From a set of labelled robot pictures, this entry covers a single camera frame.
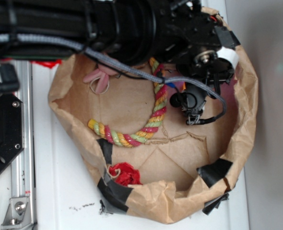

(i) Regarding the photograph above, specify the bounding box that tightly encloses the grey braided cable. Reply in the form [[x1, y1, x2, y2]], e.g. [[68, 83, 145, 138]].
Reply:
[[0, 33, 227, 125]]

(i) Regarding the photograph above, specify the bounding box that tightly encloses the pink plush bunny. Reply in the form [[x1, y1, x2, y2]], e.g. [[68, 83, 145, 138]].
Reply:
[[83, 64, 117, 94]]

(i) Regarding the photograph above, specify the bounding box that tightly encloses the multicolour twisted rope toy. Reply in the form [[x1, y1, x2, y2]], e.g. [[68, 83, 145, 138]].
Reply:
[[87, 57, 168, 148]]

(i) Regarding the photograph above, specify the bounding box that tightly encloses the metal corner bracket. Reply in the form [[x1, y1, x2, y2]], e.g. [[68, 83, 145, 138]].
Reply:
[[0, 197, 32, 230]]

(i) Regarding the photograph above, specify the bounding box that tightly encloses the red crumpled plastic toy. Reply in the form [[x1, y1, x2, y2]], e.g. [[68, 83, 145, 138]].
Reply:
[[108, 162, 141, 186]]

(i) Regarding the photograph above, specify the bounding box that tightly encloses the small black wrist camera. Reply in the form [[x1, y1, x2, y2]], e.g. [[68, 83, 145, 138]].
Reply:
[[169, 82, 207, 125]]

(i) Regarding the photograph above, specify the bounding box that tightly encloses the aluminium extrusion rail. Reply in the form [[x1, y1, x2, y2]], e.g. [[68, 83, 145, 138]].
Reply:
[[1, 60, 37, 230]]

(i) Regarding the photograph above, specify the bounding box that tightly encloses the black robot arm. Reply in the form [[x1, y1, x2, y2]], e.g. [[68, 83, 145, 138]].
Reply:
[[0, 0, 237, 83]]

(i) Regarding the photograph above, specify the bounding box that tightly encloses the brown paper bag enclosure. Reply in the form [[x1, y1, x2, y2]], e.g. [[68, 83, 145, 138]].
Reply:
[[48, 46, 258, 224]]

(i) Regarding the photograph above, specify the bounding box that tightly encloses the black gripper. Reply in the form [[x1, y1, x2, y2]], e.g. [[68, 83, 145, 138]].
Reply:
[[155, 0, 240, 84]]

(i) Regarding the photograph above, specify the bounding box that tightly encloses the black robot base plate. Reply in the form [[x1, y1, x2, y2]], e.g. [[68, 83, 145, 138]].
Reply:
[[0, 93, 24, 174]]

